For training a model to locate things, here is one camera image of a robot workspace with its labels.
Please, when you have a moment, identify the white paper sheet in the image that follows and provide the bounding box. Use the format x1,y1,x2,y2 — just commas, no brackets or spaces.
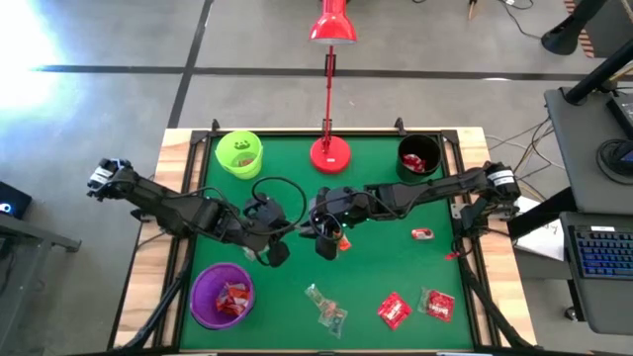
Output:
513,217,566,262

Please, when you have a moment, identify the orange black striped mat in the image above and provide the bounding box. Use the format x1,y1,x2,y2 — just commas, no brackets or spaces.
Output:
563,0,595,59

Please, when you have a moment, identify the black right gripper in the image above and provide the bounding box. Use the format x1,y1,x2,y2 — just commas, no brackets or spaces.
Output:
309,186,378,261

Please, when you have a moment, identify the grey metal stand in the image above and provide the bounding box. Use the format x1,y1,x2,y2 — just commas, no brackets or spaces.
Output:
0,212,83,356

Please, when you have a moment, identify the black stand foot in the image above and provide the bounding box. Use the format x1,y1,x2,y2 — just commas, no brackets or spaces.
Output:
540,0,610,56

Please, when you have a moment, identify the grey desk top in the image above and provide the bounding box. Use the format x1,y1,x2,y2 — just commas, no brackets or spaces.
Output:
543,86,633,215

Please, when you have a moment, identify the black device with blue light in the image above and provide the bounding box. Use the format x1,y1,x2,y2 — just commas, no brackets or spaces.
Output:
0,180,34,221

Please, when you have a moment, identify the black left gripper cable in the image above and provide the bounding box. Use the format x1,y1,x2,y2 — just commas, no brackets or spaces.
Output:
250,176,309,233

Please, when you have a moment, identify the purple plastic bucket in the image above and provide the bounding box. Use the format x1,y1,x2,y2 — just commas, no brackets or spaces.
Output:
189,261,257,331

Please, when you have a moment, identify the grey keyboard table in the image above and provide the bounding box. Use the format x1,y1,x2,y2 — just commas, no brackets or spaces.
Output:
559,211,633,336

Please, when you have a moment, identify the clear blue candy pack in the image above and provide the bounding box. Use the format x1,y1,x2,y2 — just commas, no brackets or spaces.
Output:
318,304,349,340

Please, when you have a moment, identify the red candy pack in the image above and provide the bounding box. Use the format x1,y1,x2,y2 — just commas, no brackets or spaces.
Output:
377,291,412,330
402,152,426,173
424,290,456,323

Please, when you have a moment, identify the green table mat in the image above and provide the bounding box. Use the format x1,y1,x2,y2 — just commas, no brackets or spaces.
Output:
180,133,475,351

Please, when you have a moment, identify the black plastic bucket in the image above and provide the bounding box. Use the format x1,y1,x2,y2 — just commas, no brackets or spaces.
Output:
397,133,442,183

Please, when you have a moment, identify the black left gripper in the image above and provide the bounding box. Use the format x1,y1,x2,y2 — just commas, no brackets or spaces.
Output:
217,195,293,267

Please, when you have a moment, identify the green plastic bucket with face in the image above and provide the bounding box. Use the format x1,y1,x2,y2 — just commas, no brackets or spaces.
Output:
215,130,265,180

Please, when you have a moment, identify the black keyboard with blue keys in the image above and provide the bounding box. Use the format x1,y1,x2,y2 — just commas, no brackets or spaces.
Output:
567,224,633,281

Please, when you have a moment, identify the black round monitor base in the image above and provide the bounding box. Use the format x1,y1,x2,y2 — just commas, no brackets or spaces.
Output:
595,138,633,187

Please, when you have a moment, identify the red desk lamp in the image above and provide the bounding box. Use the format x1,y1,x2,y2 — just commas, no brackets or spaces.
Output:
309,0,358,175

